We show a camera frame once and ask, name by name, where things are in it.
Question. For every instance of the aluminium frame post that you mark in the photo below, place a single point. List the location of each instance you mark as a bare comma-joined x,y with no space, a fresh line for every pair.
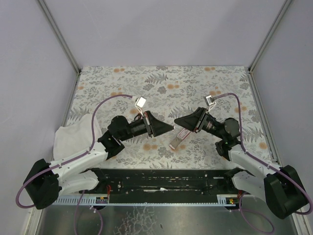
283,10
58,34

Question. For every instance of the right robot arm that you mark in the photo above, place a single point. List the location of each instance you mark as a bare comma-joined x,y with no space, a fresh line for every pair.
280,187

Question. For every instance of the left aluminium frame post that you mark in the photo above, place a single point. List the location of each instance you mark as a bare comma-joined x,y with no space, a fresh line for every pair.
58,34

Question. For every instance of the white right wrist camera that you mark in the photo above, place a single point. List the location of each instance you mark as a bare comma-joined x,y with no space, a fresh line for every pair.
210,102

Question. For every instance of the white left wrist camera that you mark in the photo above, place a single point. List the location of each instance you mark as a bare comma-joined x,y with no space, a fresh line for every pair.
139,104

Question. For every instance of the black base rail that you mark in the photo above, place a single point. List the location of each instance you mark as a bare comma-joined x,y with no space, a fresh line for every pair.
164,186

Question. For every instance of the red white staple box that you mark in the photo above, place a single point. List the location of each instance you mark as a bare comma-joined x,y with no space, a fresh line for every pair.
179,138

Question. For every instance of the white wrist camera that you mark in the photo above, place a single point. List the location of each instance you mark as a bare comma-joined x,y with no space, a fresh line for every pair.
139,104
210,102

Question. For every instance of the right aluminium frame post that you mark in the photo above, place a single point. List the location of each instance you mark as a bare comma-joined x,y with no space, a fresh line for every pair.
283,10

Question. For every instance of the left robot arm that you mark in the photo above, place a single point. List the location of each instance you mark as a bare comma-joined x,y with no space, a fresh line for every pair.
46,181

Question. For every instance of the white cloth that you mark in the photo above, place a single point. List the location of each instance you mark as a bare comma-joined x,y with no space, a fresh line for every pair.
72,139

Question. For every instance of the white cable duct strip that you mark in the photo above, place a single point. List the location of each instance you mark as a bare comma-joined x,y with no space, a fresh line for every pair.
84,200

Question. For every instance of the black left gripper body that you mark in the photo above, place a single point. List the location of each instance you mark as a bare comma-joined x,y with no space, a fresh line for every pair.
149,125

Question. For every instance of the floral patterned table mat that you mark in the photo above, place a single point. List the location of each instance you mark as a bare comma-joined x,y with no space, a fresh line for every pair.
171,92

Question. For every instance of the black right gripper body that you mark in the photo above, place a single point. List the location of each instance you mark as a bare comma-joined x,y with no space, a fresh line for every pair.
202,121

